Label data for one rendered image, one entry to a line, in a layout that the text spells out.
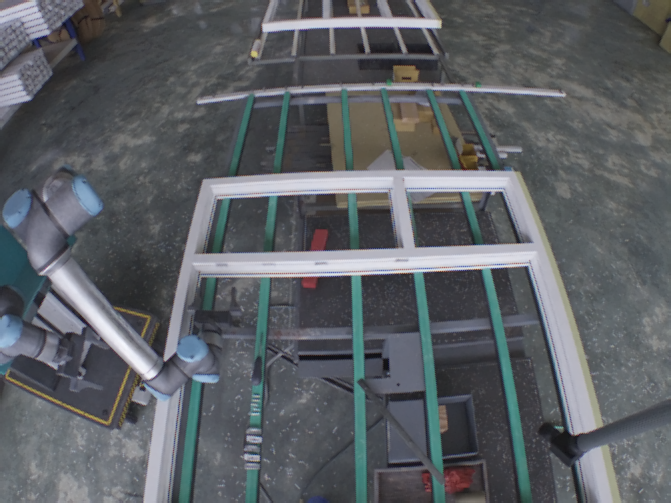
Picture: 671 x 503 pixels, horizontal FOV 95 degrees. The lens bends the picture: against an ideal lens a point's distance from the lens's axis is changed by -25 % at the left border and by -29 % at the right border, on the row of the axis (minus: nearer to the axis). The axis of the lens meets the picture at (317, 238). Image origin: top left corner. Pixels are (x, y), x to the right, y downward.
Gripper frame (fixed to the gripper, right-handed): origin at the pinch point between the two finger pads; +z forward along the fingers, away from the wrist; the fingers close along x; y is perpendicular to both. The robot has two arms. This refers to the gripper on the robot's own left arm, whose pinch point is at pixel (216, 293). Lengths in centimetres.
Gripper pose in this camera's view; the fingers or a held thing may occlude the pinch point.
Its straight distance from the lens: 149.8
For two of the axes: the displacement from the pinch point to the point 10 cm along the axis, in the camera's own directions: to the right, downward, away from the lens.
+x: 10.0, -0.3, -0.6
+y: 0.7, 6.0, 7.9
